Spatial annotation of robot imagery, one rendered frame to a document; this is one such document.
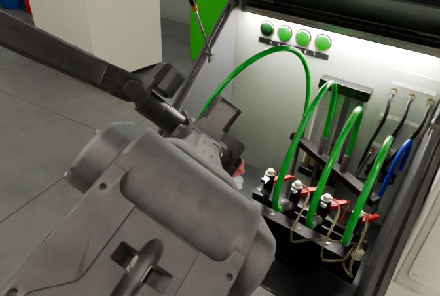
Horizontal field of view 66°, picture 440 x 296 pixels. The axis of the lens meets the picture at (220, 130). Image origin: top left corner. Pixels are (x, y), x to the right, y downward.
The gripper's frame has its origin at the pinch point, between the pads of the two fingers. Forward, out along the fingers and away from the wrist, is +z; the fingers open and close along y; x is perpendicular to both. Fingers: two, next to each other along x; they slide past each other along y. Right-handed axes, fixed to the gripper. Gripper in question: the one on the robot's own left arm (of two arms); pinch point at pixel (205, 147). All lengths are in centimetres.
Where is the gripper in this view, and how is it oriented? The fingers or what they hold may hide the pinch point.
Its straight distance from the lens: 84.5
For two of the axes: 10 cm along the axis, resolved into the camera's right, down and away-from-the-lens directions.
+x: -6.6, 7.4, 1.3
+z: 7.1, 5.6, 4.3
